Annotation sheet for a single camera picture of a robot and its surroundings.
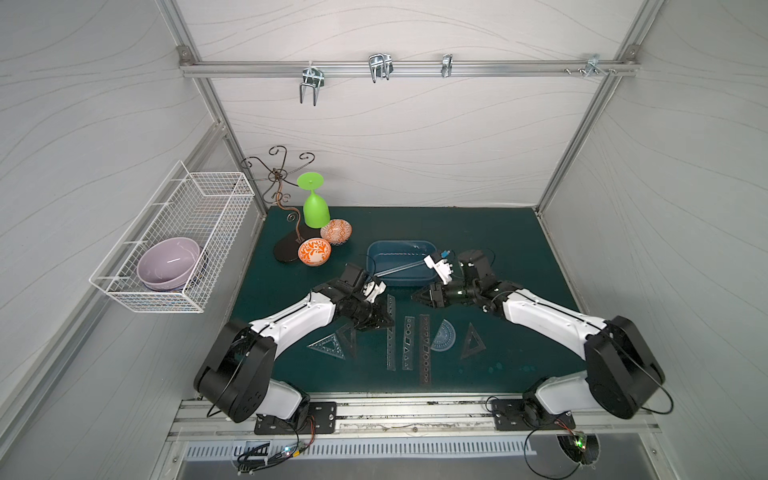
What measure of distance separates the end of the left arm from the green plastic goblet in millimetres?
308

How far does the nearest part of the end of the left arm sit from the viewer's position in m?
0.73

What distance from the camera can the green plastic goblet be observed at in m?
0.84
